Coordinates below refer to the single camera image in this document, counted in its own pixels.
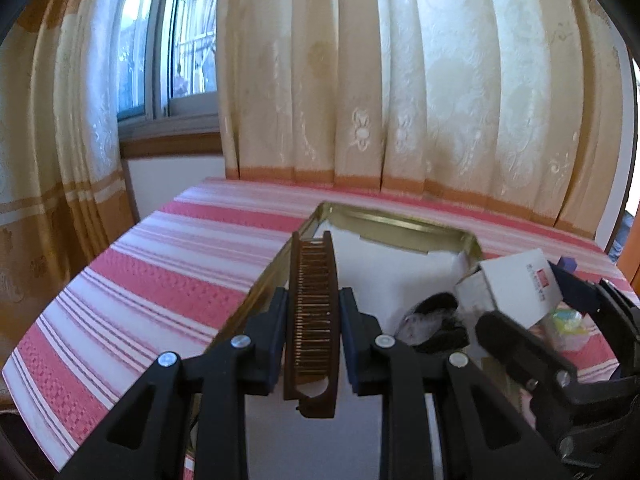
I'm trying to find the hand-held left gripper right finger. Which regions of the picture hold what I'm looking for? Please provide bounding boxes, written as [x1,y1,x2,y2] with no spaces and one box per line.
[337,287,571,480]

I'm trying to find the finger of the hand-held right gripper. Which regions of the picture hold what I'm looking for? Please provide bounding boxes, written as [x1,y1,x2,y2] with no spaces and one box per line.
[547,260,609,312]
[475,310,578,392]

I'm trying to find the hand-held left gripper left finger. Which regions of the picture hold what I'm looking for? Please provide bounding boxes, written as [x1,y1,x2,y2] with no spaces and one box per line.
[60,287,291,480]

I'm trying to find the clear plastic card box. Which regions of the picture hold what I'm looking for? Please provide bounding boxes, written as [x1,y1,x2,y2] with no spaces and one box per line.
[539,307,589,354]

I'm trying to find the brown comb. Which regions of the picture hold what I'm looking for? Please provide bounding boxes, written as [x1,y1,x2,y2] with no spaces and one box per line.
[282,231,342,420]

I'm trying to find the white cardboard box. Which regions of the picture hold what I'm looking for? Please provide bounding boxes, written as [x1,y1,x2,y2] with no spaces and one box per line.
[454,249,566,332]

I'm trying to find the black round object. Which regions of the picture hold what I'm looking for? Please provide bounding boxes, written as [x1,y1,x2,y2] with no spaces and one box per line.
[394,292,471,354]

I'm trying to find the gold metal tin tray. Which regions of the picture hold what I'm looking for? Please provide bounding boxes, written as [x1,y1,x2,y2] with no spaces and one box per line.
[187,201,483,480]

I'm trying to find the dark chair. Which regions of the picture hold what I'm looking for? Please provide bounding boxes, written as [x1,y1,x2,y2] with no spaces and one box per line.
[612,210,637,262]

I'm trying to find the white paper liner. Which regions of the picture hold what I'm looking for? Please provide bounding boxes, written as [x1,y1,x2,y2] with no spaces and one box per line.
[245,215,471,480]

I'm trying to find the pink striped tablecloth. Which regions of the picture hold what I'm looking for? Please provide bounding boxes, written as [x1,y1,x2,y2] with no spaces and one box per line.
[2,177,631,475]

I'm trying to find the wooden window sill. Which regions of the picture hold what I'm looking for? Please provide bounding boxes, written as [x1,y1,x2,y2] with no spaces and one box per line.
[119,115,224,159]

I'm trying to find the wide cream patterned curtain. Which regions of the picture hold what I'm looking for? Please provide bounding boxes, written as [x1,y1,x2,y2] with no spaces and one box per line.
[215,0,632,241]

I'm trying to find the narrow cream patterned curtain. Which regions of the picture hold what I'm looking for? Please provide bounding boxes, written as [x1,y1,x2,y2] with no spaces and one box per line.
[0,0,140,283]

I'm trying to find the window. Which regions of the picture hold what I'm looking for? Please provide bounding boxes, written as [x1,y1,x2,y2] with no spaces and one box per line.
[116,0,222,122]

